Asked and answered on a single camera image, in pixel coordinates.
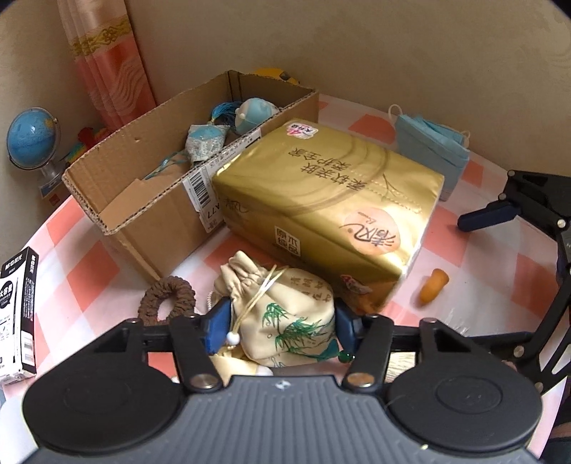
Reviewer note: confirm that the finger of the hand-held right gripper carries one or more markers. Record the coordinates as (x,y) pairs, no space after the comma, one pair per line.
(486,216)
(546,321)

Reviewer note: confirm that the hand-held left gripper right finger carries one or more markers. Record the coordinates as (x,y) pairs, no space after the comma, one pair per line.
(344,328)

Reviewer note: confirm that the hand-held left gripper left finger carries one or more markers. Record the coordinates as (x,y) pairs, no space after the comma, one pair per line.
(217,328)

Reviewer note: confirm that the brown fabric scrunchie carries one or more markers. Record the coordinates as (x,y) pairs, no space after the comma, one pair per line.
(154,290)

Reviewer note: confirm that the orange rubber finger cot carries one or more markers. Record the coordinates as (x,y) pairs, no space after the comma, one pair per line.
(432,289)

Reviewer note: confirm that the cardboard box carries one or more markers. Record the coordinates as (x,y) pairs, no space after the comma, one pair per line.
(147,223)

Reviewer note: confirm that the gold tissue pack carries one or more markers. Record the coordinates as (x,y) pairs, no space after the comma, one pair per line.
(325,200)

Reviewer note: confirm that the blue patterned sachet with tassel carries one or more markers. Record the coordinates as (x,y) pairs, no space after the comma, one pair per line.
(203,140)

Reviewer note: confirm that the black and white pen box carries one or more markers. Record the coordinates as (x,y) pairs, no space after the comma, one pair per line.
(20,321)

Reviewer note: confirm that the carton with orange label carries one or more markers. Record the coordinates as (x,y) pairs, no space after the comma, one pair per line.
(52,192)

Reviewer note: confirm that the light blue round plush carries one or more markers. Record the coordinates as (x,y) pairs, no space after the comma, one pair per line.
(254,114)

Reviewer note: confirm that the colourful plastic toy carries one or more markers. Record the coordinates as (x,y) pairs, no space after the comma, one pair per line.
(87,142)

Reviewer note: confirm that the yellow toy car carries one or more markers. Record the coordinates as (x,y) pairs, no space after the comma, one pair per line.
(272,73)

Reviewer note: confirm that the blue desk globe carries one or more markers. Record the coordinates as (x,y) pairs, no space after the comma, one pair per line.
(31,134)

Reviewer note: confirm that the pink patterned curtain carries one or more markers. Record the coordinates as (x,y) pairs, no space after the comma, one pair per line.
(111,67)

